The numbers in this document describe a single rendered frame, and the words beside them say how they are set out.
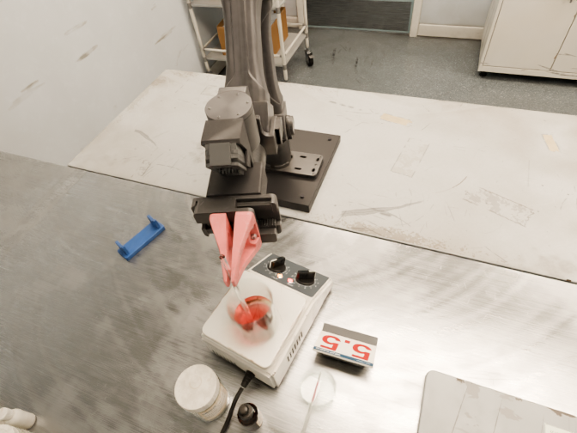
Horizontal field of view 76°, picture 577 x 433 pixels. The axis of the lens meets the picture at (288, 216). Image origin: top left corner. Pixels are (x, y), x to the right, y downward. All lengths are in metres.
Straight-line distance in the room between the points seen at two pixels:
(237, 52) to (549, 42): 2.50
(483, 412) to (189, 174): 0.73
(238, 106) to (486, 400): 0.52
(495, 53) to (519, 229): 2.18
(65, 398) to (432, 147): 0.87
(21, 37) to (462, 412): 1.98
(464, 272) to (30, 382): 0.76
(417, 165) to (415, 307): 0.35
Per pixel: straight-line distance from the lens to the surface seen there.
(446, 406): 0.62
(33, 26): 2.08
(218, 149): 0.40
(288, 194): 0.79
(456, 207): 0.82
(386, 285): 0.69
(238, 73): 0.56
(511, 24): 2.84
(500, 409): 0.64
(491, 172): 0.91
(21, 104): 2.03
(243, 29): 0.57
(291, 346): 0.58
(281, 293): 0.58
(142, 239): 0.83
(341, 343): 0.62
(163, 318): 0.72
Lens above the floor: 1.50
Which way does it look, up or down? 50 degrees down
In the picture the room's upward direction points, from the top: 9 degrees counter-clockwise
